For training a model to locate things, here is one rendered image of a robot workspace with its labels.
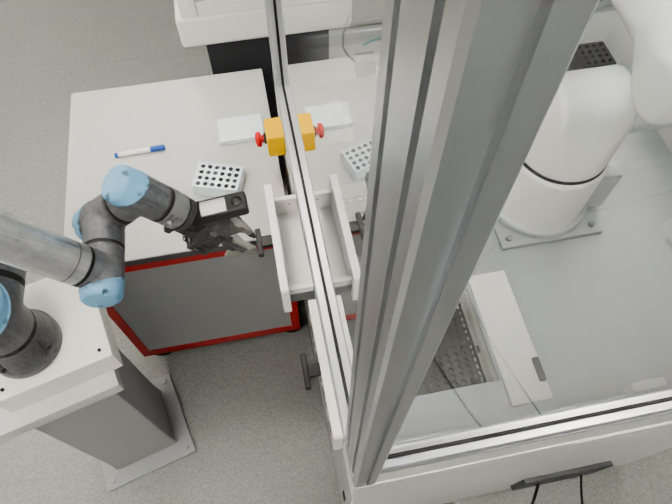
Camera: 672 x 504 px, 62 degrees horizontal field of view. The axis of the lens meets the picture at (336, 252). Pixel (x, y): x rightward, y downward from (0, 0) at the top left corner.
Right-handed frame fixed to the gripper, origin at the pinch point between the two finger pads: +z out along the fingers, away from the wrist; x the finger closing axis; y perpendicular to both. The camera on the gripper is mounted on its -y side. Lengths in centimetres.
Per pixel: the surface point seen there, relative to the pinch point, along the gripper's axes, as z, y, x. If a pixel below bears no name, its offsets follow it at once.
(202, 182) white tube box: 3.0, 16.7, -28.1
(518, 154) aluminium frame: -67, -64, 55
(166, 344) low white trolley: 40, 75, -11
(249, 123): 13, 6, -48
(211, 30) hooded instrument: 2, 7, -80
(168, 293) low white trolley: 15.6, 45.6, -11.3
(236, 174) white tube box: 8.6, 9.5, -29.5
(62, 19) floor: 24, 125, -214
